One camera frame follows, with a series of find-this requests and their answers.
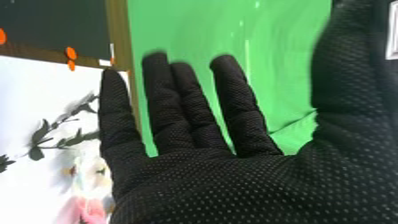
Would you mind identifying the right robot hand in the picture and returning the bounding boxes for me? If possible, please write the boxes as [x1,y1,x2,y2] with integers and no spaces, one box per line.
[96,0,398,224]

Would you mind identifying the green sprig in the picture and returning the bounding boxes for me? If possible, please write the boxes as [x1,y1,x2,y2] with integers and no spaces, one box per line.
[27,128,103,162]
[0,154,18,174]
[29,93,100,148]

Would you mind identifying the large pink flower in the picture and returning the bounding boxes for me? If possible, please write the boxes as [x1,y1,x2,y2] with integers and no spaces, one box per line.
[55,194,118,224]

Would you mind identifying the white flower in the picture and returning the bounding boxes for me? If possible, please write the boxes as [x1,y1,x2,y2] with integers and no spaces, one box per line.
[59,149,116,198]

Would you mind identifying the white sheet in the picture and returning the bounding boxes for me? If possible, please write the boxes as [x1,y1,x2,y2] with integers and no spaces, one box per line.
[0,54,134,224]

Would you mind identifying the dark mat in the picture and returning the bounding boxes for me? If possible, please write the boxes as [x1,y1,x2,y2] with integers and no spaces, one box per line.
[0,0,116,62]

